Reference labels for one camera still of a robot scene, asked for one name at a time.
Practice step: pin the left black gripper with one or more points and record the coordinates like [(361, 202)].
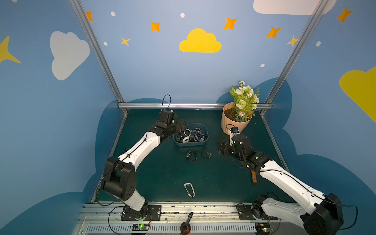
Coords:
[(179, 127)]

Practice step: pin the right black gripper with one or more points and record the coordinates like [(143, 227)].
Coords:
[(224, 148)]

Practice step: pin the small black watch white face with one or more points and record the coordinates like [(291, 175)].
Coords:
[(179, 138)]

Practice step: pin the black digital strap watch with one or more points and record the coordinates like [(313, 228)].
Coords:
[(191, 156)]

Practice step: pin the cream strap square watch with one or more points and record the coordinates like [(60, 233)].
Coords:
[(189, 190)]

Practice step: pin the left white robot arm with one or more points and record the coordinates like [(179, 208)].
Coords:
[(119, 175)]

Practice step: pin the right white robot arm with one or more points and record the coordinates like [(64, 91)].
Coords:
[(317, 213)]

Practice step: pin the ribbed terracotta flower pot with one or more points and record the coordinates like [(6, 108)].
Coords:
[(227, 122)]

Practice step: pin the artificial white flower plant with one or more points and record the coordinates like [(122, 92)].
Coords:
[(246, 100)]

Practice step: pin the right green circuit board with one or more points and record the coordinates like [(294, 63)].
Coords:
[(263, 229)]

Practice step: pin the green circuit board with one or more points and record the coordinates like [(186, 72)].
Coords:
[(263, 229), (140, 227)]

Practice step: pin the red emergency stop button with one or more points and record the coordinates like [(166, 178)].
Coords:
[(185, 227)]

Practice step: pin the left green circuit board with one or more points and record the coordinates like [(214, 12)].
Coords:
[(140, 227)]

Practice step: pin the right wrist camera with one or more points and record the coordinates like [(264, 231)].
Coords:
[(233, 132)]

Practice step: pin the blue garden fork wooden handle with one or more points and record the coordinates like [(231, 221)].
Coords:
[(254, 177)]

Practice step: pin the aluminium back frame bar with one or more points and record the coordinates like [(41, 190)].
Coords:
[(193, 106)]

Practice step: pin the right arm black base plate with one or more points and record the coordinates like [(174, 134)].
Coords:
[(251, 212)]

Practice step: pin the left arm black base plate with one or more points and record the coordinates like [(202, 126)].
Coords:
[(152, 212)]

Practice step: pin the aluminium rail front frame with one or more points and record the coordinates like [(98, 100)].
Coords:
[(208, 219)]

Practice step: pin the aluminium left frame post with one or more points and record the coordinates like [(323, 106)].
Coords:
[(85, 23)]

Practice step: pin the aluminium frame post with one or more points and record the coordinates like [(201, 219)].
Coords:
[(304, 37), (85, 23)]

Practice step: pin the aluminium right frame post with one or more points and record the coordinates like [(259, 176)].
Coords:
[(304, 37)]

